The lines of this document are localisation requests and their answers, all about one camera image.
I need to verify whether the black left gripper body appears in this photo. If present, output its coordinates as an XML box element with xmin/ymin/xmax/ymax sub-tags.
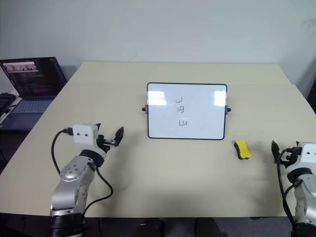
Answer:
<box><xmin>95</xmin><ymin>134</ymin><xmax>117</xmax><ymax>156</ymax></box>

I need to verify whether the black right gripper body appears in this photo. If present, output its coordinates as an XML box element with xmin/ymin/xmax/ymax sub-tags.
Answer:
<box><xmin>280</xmin><ymin>146</ymin><xmax>301</xmax><ymax>165</ymax></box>

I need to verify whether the yellow and black eraser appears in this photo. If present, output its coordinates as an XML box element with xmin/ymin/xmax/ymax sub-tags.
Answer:
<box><xmin>233</xmin><ymin>139</ymin><xmax>253</xmax><ymax>160</ymax></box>

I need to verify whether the open blue laptop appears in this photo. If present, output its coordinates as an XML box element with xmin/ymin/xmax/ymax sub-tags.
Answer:
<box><xmin>0</xmin><ymin>57</ymin><xmax>68</xmax><ymax>131</ymax></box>

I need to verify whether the black-framed desktop whiteboard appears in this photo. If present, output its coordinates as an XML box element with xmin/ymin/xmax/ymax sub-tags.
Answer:
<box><xmin>142</xmin><ymin>82</ymin><xmax>232</xmax><ymax>141</ymax></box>

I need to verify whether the black device beside laptop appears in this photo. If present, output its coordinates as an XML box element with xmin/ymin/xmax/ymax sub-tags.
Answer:
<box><xmin>0</xmin><ymin>92</ymin><xmax>17</xmax><ymax>117</ymax></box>

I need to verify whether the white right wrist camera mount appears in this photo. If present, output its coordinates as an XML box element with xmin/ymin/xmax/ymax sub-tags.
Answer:
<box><xmin>297</xmin><ymin>142</ymin><xmax>316</xmax><ymax>171</ymax></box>

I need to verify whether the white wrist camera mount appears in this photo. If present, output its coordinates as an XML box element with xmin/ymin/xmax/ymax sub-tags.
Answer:
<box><xmin>297</xmin><ymin>142</ymin><xmax>316</xmax><ymax>171</ymax></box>
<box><xmin>72</xmin><ymin>123</ymin><xmax>99</xmax><ymax>152</ymax></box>

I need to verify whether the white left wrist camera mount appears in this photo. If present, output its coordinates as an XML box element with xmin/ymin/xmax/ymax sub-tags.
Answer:
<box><xmin>72</xmin><ymin>123</ymin><xmax>99</xmax><ymax>152</ymax></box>

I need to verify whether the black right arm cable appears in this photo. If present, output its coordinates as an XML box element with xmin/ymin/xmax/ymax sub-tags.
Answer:
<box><xmin>276</xmin><ymin>147</ymin><xmax>298</xmax><ymax>224</ymax></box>

